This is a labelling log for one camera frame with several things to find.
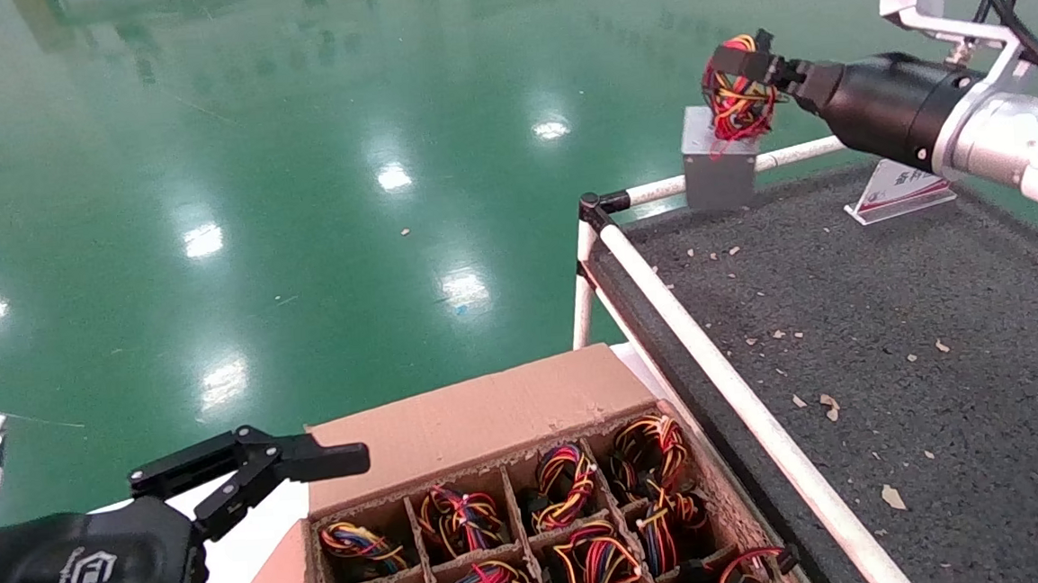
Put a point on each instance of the clear acrylic sign placard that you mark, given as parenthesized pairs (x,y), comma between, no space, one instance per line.
(896,196)

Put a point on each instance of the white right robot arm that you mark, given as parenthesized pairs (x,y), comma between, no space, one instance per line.
(1014,139)

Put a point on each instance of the white pipe table frame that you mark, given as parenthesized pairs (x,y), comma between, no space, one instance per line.
(663,296)

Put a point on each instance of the brown cardboard divider box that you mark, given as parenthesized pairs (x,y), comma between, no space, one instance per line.
(473,420)

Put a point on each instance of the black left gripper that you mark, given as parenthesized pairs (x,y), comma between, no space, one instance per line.
(67,571)

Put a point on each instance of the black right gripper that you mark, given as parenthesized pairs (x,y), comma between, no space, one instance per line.
(886,111)

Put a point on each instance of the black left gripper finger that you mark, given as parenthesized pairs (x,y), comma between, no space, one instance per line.
(331,462)

